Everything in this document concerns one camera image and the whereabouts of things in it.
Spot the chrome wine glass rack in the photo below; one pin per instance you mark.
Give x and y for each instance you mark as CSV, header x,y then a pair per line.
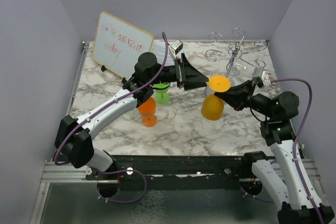
x,y
235,52

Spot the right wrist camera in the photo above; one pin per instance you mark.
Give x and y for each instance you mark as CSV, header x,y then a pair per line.
x,y
261,77

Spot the clear wine glass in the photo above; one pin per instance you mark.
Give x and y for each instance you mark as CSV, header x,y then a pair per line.
x,y
235,70

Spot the orange plastic wine glass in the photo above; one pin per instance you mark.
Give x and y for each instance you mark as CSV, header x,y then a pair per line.
x,y
147,110

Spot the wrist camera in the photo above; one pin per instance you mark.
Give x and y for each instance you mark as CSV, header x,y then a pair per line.
x,y
261,77
174,48

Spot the printed paper sheet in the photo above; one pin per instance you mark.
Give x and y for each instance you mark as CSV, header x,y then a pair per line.
x,y
158,48

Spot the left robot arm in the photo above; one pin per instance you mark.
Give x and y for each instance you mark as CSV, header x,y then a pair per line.
x,y
74,137

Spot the green plastic wine glass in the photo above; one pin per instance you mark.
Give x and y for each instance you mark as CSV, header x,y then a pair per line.
x,y
161,95

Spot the yellow framed whiteboard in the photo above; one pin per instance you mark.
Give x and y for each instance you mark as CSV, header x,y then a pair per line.
x,y
118,44

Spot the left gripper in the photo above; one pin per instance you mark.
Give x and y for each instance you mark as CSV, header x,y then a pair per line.
x,y
187,75

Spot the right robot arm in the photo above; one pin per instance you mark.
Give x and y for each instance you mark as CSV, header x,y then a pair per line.
x,y
292,192

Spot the yellow plastic wine glass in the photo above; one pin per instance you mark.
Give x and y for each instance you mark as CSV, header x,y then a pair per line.
x,y
213,106

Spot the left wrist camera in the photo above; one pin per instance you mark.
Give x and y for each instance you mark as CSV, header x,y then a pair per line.
x,y
174,48

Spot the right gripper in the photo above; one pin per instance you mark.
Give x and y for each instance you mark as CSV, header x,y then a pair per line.
x,y
240,95

